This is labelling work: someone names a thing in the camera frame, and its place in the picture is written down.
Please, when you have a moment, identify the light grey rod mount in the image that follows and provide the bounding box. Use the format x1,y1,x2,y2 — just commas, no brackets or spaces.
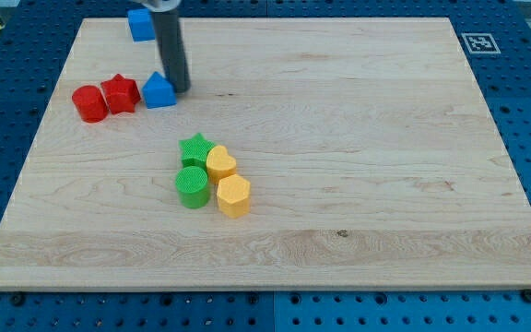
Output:
131,0,182,12

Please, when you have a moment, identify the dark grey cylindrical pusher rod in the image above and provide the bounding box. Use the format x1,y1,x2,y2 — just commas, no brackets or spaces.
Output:
151,9,191,93

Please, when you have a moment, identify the blue cube block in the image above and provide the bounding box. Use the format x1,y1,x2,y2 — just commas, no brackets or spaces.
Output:
127,8,155,42

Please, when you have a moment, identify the blue triangle block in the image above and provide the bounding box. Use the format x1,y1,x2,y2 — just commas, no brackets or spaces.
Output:
142,72,177,109

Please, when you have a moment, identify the red star block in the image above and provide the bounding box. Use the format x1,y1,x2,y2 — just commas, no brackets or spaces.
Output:
100,74,141,114

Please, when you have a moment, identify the red cylinder block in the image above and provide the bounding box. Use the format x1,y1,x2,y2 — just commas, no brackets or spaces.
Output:
72,85,108,123

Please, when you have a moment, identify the green star block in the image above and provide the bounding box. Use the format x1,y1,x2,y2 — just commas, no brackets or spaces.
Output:
179,133,216,170

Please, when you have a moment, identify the yellow heart block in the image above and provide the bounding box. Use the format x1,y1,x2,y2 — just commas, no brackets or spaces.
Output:
206,145,237,184

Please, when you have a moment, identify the green cylinder block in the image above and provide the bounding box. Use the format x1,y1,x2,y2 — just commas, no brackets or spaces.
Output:
175,166,210,209

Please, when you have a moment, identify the yellow hexagon block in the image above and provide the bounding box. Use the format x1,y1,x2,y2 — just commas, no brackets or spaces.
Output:
217,174,251,219

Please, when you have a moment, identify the light wooden board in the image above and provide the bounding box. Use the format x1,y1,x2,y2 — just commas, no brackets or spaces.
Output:
0,18,531,292

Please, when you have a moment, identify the white fiducial marker tag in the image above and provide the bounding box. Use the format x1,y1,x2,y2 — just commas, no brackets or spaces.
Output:
462,32,501,54

